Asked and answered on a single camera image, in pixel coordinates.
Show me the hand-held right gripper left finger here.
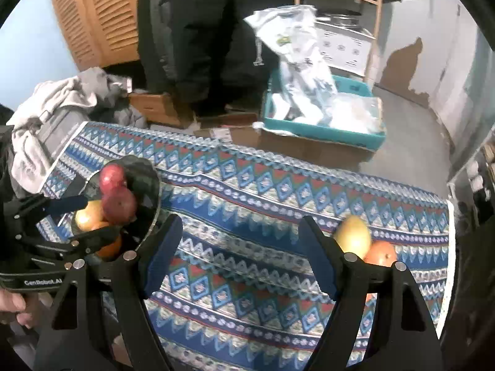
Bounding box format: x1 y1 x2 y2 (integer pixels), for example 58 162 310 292
33 213 184 371

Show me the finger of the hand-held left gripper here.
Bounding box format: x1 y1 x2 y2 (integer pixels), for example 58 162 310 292
15 194 89 222
71 225 123 256

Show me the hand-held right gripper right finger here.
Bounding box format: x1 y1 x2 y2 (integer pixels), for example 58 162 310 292
299 215 443 371

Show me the orange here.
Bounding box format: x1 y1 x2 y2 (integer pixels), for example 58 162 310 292
91 222 123 260
364 241 398 267

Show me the red apple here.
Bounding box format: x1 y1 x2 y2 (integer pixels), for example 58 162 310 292
100 164 127 194
101 187 138 225

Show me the dark glass bowl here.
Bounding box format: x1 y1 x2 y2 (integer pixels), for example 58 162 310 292
71 155 163 264

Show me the person's left hand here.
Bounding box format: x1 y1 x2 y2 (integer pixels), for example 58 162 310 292
0 289 28 328

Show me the grey printed bag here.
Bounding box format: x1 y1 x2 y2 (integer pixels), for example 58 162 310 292
38 107 90 164

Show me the blue patterned tablecloth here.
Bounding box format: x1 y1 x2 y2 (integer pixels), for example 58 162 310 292
41 121 454 370

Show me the pile of clothes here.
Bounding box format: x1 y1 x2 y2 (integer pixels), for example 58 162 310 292
11 77 98 194

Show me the large cardboard box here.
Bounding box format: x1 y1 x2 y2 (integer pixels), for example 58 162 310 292
228 124 377 171

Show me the grey garment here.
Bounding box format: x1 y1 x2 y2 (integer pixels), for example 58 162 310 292
76 67 129 109

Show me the wooden drawer box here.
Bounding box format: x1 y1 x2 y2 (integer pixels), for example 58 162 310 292
127 92 195 128

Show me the clear plastic bag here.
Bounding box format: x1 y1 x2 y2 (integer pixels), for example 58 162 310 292
328 96 384 133

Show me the metal shoe rack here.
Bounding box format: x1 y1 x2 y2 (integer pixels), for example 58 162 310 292
446 129 495 225

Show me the teal plastic bin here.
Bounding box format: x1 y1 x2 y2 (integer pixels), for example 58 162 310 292
260 67 387 152

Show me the group of shoes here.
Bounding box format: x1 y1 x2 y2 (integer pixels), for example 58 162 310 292
463 158 495 202

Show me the wooden louvered cabinet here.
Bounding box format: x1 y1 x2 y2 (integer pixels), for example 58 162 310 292
46 0 142 71

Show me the white printed plastic bag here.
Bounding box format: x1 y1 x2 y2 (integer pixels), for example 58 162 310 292
243 5 338 125

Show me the white lattice basket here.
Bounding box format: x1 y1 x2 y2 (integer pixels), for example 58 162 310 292
315 19 377 79

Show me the black coat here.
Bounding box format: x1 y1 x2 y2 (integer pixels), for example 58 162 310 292
137 0 272 117

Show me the wooden shelf rack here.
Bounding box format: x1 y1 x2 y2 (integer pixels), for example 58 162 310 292
294 0 384 84

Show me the metal pot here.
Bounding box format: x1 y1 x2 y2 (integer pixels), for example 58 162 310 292
317 10 364 28

